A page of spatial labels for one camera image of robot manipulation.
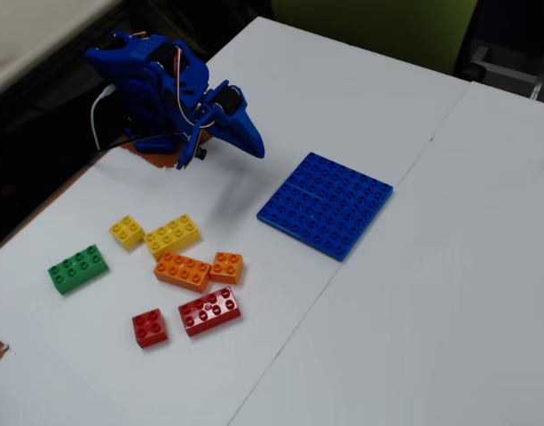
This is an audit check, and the black chair with metal frame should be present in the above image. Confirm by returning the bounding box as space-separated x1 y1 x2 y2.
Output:
453 0 544 106

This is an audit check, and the orange 2x4 block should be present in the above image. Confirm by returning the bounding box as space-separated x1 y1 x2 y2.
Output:
154 250 212 294

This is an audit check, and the red 2x4 block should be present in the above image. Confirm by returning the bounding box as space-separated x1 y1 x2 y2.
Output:
177 286 242 337

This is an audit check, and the orange 2x2 block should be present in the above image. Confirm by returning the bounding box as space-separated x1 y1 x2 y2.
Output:
209 251 245 286

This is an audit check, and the red white servo wire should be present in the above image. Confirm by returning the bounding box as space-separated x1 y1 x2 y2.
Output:
172 42 198 132

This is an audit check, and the yellow 2x4 block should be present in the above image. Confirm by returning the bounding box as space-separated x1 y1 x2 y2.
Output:
142 213 201 262

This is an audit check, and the yellow 2x2 block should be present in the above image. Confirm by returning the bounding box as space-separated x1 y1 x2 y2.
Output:
109 215 146 252

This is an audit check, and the green 2x4 block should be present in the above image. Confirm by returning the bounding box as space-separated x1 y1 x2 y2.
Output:
47 243 110 296

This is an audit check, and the blue 8x8 base plate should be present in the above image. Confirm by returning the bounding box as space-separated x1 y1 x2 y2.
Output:
256 151 394 263

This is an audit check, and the white cable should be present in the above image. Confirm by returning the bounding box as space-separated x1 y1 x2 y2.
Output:
90 86 118 153

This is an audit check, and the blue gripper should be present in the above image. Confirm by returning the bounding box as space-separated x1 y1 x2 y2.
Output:
195 80 266 160

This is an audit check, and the red 2x2 block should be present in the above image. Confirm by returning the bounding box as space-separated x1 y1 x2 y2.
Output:
131 308 170 349

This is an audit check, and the white desk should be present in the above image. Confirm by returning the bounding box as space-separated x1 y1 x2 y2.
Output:
0 0 124 106

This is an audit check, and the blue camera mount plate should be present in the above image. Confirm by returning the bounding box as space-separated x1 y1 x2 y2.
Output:
176 106 209 172

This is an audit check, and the white paper table sheet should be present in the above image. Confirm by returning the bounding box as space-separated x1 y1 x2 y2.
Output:
229 79 544 426
0 16 472 426

